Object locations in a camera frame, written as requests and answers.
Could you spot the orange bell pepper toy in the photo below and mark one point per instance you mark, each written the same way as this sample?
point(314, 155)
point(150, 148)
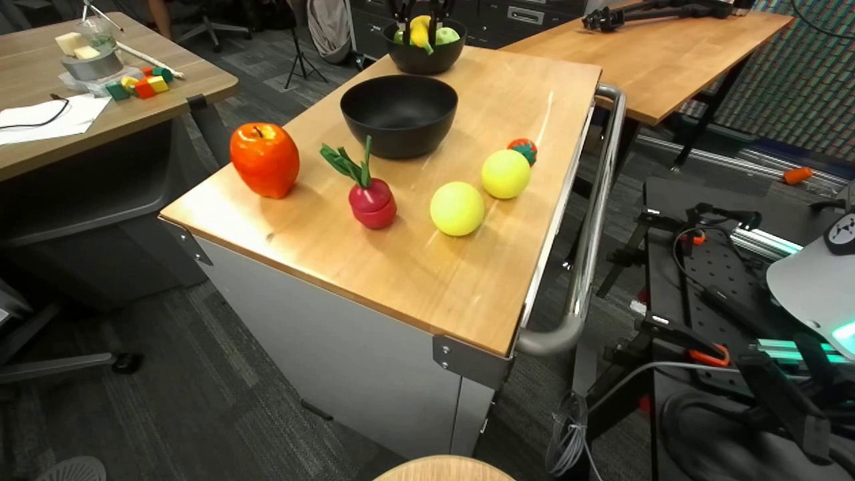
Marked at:
point(266, 160)

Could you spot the yellow banana toy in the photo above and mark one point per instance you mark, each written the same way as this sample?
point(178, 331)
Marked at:
point(420, 29)

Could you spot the dark office chair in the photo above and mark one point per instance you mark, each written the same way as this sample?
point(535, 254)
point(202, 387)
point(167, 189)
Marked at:
point(210, 28)

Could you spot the black standing tripod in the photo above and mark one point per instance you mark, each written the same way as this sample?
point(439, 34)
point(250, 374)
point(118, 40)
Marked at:
point(301, 48)

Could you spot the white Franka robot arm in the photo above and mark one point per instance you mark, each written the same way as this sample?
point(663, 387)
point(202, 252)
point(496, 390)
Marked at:
point(810, 283)

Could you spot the gray metal floor rail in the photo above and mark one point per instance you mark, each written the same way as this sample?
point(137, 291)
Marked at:
point(711, 160)

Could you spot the white thin stick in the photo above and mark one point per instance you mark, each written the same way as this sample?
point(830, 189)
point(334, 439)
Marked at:
point(149, 57)

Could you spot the gray office chair base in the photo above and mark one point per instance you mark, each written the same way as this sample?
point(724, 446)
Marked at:
point(54, 363)

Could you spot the white paper sheet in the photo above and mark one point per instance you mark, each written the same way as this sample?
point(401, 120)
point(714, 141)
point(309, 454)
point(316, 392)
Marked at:
point(44, 120)

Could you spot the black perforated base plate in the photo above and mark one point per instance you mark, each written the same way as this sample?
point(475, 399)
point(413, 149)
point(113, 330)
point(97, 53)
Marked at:
point(711, 200)

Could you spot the white cart wooden top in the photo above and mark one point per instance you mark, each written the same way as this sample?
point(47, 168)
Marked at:
point(357, 355)

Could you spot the striped acoustic panel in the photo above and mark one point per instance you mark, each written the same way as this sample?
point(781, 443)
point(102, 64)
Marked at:
point(791, 81)

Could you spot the red strawberry toy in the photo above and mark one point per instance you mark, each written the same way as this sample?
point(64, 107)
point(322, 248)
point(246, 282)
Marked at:
point(524, 149)

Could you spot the yellow lemon toy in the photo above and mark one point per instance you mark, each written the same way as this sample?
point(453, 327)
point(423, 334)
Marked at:
point(507, 173)
point(459, 208)

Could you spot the colourful toy blocks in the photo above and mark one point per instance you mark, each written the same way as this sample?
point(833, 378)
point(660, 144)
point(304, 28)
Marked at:
point(142, 84)

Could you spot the clear plastic container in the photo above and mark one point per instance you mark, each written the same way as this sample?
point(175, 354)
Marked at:
point(90, 53)

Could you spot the green lime toy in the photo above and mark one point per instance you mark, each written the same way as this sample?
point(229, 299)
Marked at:
point(400, 37)
point(447, 34)

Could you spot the orange-brown wooden desk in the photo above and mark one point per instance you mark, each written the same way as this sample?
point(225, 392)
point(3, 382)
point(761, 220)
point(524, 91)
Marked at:
point(659, 53)

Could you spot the red radish toy green leaves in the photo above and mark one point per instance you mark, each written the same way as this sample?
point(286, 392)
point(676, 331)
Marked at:
point(372, 203)

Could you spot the black folded tripod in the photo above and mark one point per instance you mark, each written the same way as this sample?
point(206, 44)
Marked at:
point(659, 10)

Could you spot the aluminium extrusion bar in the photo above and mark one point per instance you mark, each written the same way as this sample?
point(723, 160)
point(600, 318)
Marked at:
point(762, 240)

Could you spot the round wooden stool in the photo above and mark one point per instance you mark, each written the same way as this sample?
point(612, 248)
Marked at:
point(445, 467)

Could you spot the black plastic bowl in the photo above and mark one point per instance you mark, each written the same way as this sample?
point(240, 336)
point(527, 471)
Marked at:
point(425, 60)
point(401, 135)

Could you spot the light wooden office desk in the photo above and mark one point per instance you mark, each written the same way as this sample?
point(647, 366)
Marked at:
point(178, 84)

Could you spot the small orange clamp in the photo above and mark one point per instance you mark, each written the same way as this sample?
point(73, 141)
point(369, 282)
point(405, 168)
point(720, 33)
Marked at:
point(798, 173)

